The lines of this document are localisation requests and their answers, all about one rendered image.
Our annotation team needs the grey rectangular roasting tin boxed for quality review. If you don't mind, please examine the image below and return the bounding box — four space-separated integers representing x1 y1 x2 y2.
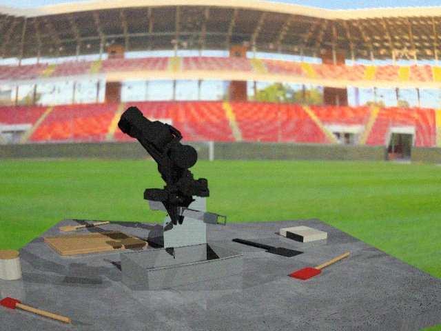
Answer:
119 242 244 290

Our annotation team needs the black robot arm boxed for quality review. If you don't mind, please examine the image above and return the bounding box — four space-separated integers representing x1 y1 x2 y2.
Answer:
118 106 208 197

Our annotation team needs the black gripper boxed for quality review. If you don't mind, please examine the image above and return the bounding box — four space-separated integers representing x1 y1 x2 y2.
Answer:
143 167 195 225

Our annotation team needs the wooden board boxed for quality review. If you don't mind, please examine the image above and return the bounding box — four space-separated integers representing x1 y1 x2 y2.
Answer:
44 230 148 256

